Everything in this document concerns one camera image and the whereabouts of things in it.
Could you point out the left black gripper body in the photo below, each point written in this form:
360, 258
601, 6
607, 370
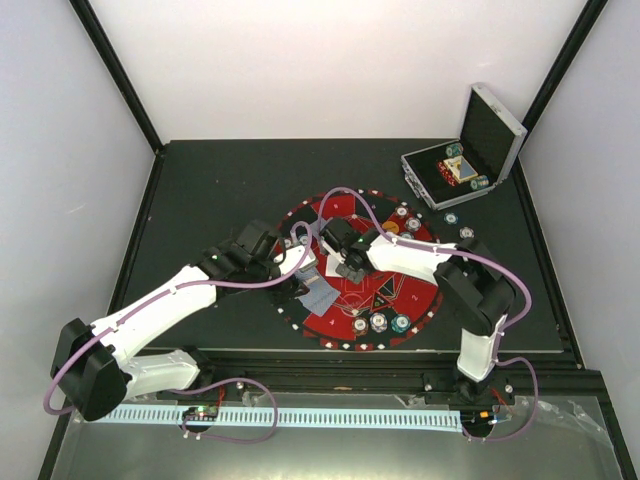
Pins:
278, 294

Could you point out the face-up diamond playing card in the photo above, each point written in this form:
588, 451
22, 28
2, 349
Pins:
331, 268

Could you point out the blue playing card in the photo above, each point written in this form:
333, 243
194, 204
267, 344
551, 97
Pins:
320, 297
316, 228

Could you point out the orange big blind button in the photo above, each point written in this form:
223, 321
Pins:
391, 227

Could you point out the clear round dealer button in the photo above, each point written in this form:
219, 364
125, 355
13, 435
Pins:
352, 304

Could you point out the black triangular marker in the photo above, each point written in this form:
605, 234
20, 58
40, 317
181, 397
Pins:
379, 302

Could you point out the grey white chip stack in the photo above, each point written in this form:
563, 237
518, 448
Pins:
466, 232

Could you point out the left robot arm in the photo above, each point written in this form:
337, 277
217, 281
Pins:
97, 366

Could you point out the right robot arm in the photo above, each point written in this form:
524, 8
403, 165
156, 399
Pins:
473, 291

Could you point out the round red black poker mat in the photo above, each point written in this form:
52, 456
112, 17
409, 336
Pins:
417, 299

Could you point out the aluminium poker case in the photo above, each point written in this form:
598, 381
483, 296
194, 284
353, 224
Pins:
492, 138

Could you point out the red dice in case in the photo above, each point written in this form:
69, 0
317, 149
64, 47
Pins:
446, 174

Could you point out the pyramid card box in case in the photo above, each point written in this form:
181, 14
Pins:
461, 170

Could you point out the green chip stack in case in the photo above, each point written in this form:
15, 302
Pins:
454, 150

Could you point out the green chip stack case front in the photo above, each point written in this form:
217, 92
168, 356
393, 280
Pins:
480, 183

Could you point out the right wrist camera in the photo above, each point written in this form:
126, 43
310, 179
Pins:
338, 235

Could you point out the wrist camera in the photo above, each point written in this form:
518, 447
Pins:
338, 235
299, 257

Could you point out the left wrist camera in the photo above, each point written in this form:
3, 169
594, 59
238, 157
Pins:
299, 257

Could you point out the white slotted cable duct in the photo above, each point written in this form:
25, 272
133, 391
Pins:
320, 418

